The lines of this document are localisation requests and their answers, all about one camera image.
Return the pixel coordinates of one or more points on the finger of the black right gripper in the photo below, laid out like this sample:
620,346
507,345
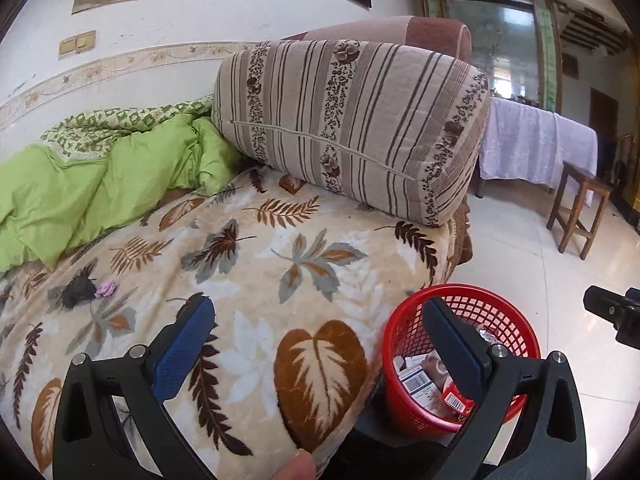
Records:
623,312

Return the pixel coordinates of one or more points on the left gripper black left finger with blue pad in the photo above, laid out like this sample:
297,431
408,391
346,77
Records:
89,439

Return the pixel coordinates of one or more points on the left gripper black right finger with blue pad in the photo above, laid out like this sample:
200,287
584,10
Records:
549,439

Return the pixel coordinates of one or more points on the black crumpled trash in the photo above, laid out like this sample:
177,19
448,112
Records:
78,290

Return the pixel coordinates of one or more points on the person's left thumb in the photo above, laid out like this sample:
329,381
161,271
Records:
300,467

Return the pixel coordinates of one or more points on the red barcode packet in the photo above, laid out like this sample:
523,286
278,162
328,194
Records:
455,400

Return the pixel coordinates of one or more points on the purple crumpled wrapper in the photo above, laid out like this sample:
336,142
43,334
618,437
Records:
106,289

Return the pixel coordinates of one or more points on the brown wooden stool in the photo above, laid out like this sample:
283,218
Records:
569,218

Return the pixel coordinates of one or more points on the red mesh plastic basket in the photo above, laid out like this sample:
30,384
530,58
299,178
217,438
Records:
404,335

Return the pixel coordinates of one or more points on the white cigarette box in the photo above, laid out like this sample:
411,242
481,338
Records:
423,377

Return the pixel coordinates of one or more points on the leaf pattern beige blanket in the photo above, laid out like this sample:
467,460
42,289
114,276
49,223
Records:
303,282

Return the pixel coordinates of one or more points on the lilac tablecloth table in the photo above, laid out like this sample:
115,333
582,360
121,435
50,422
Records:
526,143

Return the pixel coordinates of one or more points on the green quilt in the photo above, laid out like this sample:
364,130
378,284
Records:
100,170

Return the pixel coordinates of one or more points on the striped floral pillow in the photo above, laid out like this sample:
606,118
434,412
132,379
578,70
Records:
395,127

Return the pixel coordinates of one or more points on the glass door wooden frame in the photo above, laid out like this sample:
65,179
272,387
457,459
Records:
515,42

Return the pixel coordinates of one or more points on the beige wall switch plate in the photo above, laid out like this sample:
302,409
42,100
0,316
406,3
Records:
84,42

